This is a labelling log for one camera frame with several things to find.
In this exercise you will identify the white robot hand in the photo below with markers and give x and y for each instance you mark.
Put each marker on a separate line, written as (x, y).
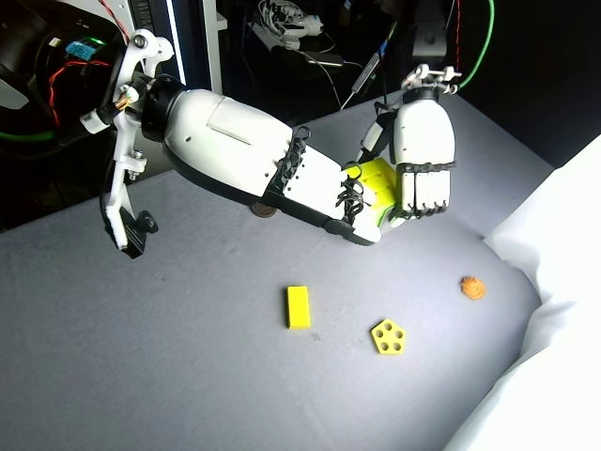
(425, 136)
(235, 145)

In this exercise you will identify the brown round disc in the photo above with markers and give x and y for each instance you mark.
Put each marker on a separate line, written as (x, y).
(263, 212)

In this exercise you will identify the white cloth sheet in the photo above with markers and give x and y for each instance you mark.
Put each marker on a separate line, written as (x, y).
(563, 282)

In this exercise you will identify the orange swirl toy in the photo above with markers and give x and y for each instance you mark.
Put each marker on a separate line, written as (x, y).
(473, 289)

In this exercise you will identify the spare white robot hand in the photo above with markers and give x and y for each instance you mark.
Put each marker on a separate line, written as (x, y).
(286, 23)

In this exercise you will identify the black panel with lit edge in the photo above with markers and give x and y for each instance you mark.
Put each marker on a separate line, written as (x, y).
(192, 37)

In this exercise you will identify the dark flat phone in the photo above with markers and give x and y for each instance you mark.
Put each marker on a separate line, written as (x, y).
(324, 58)

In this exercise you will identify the yellow pentagon block with holes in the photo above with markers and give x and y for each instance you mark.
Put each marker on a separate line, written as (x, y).
(388, 337)

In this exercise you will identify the yellow rectangular block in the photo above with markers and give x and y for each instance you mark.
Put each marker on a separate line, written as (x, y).
(298, 307)

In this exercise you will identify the white upright post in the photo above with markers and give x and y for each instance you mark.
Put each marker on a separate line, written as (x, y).
(213, 37)

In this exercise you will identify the multicolour puzzle cube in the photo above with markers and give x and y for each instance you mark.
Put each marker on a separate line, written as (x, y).
(380, 181)

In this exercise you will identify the grey table cloth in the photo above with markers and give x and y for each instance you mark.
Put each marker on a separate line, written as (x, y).
(141, 352)

